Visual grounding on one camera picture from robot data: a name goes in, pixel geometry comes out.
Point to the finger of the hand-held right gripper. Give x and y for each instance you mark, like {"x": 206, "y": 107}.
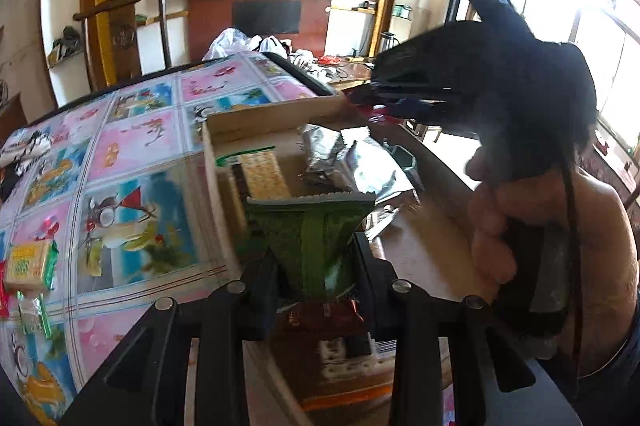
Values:
{"x": 415, "y": 90}
{"x": 412, "y": 107}

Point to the wooden side table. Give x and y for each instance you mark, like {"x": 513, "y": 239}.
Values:
{"x": 357, "y": 73}

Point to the steel electric kettle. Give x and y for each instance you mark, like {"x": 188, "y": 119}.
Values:
{"x": 387, "y": 42}

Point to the dark red snack packet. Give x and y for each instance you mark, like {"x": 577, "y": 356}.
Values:
{"x": 320, "y": 321}

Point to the orange white snack packet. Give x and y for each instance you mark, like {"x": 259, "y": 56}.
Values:
{"x": 345, "y": 371}

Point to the dark green plastic container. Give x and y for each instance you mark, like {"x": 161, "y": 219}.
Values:
{"x": 405, "y": 158}

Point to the clear green edged snack packet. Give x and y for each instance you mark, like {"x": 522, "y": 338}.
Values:
{"x": 35, "y": 316}

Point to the person's right forearm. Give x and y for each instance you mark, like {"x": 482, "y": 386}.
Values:
{"x": 605, "y": 266}

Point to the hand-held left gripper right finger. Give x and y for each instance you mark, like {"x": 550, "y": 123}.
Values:
{"x": 375, "y": 301}

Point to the wooden chair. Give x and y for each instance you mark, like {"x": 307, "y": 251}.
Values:
{"x": 122, "y": 36}

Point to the person's right hand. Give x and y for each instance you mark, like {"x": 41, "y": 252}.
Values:
{"x": 492, "y": 226}

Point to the small red snack packet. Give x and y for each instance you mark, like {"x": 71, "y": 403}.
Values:
{"x": 360, "y": 99}

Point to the printed floral tablecloth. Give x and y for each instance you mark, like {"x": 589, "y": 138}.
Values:
{"x": 140, "y": 141}

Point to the cardboard box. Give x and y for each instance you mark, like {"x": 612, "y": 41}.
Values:
{"x": 425, "y": 251}

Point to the red brown television cabinet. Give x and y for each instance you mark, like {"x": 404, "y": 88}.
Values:
{"x": 210, "y": 21}

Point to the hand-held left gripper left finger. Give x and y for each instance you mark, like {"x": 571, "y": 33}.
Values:
{"x": 260, "y": 306}

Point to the silver foil snack packet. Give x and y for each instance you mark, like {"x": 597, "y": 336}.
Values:
{"x": 372, "y": 161}
{"x": 322, "y": 151}
{"x": 387, "y": 218}

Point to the yellow cracker packet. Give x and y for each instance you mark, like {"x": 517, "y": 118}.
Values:
{"x": 27, "y": 266}

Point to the black white snack packet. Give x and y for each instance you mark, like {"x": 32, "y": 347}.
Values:
{"x": 22, "y": 151}

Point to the white plastic bag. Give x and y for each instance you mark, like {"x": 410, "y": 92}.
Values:
{"x": 272, "y": 44}
{"x": 227, "y": 43}

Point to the long cracker packet green ends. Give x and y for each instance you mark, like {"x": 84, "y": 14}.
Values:
{"x": 260, "y": 176}

